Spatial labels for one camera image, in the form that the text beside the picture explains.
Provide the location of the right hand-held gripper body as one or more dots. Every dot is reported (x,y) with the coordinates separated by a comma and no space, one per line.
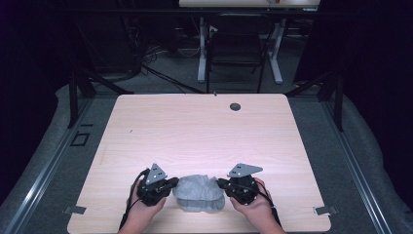
(242,187)

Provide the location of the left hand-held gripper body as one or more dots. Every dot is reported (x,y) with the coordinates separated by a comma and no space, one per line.
(155,187)

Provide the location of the grey sock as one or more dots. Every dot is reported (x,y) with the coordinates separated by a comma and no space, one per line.
(204,205)
(198,187)

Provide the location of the person's left hand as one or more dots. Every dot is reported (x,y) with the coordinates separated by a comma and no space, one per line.
(144,211)

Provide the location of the person's right hand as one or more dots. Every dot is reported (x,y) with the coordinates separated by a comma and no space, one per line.
(256,209)

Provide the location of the black chair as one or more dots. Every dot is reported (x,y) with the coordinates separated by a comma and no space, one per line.
(237,48)

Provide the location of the white-legged wooden desk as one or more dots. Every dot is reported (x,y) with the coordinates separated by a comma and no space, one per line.
(246,3)

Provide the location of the grey metal table bracket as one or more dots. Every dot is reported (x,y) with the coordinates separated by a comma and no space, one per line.
(325,210)
(75,210)

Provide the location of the aluminium floor rail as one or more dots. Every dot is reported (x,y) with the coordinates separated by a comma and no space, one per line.
(357,165)
(48,165)

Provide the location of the black metal frame stand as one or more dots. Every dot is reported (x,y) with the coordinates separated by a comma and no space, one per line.
(334,94)
(78,94)

